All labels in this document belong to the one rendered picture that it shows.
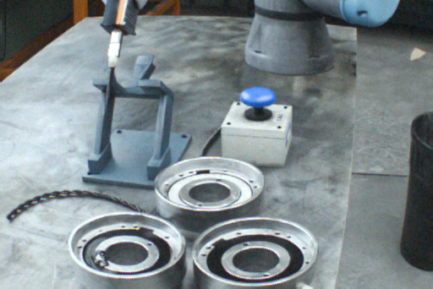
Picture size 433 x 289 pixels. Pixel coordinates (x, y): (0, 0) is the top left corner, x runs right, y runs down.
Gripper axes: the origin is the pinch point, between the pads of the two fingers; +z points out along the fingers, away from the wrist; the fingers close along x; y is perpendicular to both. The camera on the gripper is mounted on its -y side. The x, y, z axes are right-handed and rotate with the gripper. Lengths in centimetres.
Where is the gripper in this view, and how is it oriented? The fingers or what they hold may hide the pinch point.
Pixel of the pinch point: (123, 0)
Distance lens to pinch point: 68.0
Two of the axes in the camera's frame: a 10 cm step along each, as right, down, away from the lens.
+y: 2.0, -4.2, 8.9
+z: 0.2, 9.1, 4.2
